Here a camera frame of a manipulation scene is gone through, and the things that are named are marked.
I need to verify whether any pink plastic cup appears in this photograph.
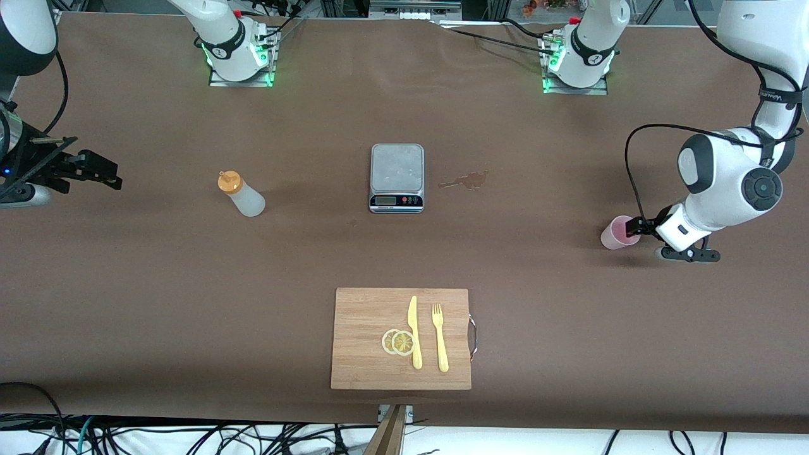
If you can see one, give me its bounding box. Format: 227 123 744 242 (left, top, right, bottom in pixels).
600 215 642 250

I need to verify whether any translucent sauce bottle orange cap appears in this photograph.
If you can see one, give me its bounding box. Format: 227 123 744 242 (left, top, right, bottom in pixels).
217 171 266 217

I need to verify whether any brown table cover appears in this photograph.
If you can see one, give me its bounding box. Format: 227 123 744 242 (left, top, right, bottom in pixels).
0 11 809 434

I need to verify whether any yellow plastic fork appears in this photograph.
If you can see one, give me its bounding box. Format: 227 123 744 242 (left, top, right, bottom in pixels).
432 303 449 373

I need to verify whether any colourful small items pile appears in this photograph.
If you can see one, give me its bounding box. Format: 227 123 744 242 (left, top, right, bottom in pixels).
521 0 573 16

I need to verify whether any silver digital kitchen scale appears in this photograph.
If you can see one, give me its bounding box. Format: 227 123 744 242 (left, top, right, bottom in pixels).
369 143 425 214

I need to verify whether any yellow plastic knife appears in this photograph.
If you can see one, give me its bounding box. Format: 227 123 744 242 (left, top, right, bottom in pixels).
408 296 423 370

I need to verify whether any bamboo cutting board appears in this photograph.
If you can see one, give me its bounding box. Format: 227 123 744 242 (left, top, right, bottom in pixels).
331 288 472 391

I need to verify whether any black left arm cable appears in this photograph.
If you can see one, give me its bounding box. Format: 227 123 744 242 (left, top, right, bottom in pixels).
624 0 806 222

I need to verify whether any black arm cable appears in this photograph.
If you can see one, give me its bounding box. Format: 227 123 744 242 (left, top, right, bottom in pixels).
41 52 69 137
624 0 806 222

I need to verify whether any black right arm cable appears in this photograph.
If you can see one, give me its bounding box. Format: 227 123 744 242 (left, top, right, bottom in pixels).
41 52 69 137

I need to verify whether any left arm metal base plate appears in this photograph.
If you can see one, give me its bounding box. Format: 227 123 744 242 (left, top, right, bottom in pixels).
542 35 609 95

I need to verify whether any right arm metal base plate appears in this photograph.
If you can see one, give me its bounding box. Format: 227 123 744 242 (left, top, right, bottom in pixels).
209 28 279 88

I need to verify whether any black looped floor cable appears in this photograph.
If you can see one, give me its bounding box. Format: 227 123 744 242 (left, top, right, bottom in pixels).
0 382 64 443

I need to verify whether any short black table cable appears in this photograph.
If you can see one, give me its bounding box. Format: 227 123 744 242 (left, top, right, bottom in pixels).
502 18 558 44

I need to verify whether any long black table cable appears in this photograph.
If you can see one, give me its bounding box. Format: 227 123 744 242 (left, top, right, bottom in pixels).
436 25 557 56

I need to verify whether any teal floor cable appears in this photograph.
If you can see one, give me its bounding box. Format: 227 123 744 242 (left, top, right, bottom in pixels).
75 416 95 455

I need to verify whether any wooden post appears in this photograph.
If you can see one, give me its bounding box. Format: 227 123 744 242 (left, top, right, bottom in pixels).
363 404 406 455

